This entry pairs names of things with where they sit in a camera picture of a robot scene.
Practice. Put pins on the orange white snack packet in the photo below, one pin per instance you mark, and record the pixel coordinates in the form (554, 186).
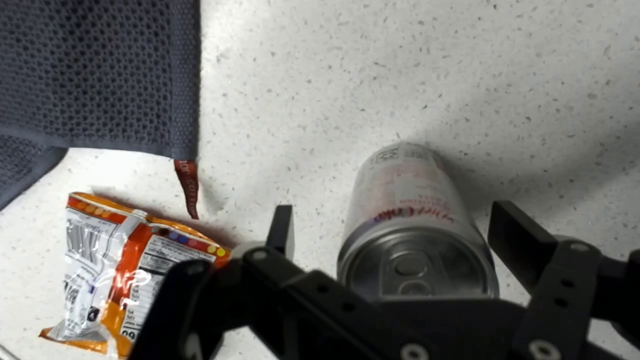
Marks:
(106, 267)

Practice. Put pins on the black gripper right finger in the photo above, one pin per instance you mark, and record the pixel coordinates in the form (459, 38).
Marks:
(527, 240)

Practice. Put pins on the silver drink can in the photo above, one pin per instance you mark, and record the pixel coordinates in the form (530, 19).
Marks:
(413, 221)

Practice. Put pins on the dark blue cloth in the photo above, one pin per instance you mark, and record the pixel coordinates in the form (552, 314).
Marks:
(100, 73)

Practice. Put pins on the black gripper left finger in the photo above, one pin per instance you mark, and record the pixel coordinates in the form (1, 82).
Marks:
(283, 230)

